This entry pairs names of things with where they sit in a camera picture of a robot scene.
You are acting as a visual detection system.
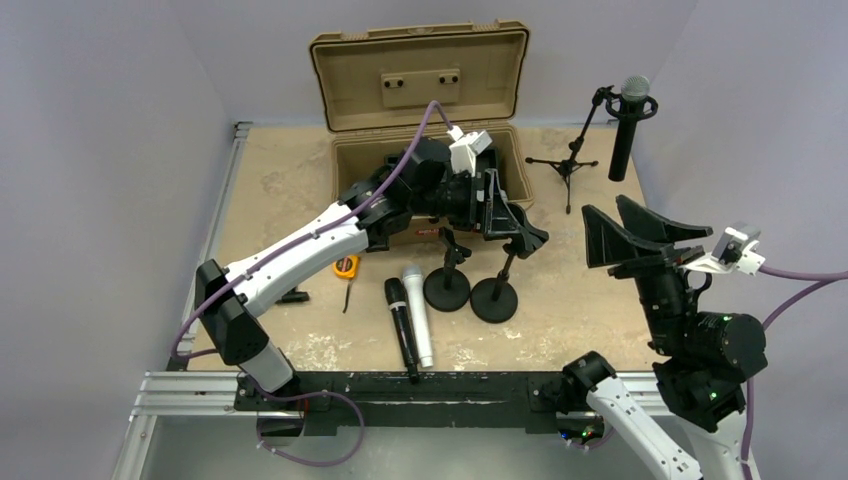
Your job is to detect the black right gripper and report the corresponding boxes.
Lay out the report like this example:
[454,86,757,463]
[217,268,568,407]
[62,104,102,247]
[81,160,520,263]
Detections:
[580,191,708,352]

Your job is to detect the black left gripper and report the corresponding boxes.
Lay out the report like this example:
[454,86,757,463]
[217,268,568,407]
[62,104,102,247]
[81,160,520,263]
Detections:
[410,169,519,234]

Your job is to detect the black round-base mic stand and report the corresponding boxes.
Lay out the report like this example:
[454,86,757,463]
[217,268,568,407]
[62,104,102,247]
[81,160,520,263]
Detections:
[424,227,472,312]

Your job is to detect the white handheld microphone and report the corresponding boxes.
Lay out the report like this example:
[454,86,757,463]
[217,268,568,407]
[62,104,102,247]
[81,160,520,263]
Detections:
[401,265,434,368]

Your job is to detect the black handheld microphone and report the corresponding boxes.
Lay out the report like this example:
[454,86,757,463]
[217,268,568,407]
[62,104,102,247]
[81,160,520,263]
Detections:
[384,277,420,384]

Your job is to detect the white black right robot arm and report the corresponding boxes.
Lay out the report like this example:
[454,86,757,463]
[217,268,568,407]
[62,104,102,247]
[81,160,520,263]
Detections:
[556,195,768,479]

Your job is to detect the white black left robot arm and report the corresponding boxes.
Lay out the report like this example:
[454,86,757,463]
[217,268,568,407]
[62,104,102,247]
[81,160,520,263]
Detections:
[195,137,549,409]

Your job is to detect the silver-head black microphone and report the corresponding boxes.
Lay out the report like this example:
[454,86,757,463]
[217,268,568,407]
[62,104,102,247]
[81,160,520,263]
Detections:
[606,75,658,182]

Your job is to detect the yellow tape measure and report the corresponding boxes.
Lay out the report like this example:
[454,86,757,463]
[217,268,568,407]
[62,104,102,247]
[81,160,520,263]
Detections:
[333,255,360,314]

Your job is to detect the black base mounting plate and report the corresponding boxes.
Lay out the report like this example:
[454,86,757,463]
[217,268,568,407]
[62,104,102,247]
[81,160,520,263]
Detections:
[234,371,607,442]

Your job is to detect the tan plastic toolbox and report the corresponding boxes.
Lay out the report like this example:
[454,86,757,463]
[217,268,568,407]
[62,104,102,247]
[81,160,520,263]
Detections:
[309,20,534,209]

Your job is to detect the black T-shaped pipe fitting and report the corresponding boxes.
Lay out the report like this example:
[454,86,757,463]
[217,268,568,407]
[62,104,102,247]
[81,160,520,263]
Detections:
[277,288,310,304]

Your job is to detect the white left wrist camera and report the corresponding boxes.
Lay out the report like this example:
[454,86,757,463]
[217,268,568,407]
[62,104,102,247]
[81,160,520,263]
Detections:
[447,125,492,175]

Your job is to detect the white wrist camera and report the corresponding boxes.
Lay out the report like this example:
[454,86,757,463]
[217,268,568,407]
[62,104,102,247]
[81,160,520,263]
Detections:
[683,222,765,276]
[447,125,492,175]

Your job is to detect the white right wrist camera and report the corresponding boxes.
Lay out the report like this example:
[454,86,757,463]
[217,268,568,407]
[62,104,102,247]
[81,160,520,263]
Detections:
[683,222,765,276]

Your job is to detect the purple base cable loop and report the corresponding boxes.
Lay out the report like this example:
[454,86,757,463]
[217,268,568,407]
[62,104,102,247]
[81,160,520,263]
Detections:
[255,389,367,469]

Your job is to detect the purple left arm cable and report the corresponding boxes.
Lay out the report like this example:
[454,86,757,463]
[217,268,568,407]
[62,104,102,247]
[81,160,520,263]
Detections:
[170,99,458,362]

